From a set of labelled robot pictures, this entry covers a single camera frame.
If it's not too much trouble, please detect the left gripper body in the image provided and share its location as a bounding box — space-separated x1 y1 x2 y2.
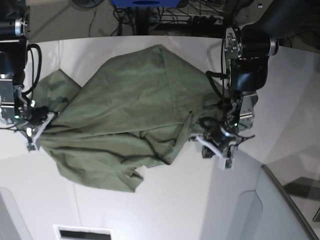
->
203 123 240 150

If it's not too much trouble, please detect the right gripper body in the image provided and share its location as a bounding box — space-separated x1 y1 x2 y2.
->
26 106 54 128

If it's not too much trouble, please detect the green t-shirt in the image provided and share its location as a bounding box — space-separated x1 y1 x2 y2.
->
35 45 223 193

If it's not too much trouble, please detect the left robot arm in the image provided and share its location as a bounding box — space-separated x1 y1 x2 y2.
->
196 0 320 160

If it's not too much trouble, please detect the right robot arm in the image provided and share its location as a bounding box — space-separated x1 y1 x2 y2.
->
0 0 50 128

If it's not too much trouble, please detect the black power strip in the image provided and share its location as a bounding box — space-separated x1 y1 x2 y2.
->
160 13 223 25

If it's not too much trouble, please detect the blue box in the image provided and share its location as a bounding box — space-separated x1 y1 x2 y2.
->
111 0 180 8

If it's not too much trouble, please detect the black table leg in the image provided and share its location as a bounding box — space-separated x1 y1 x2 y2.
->
134 7 151 36

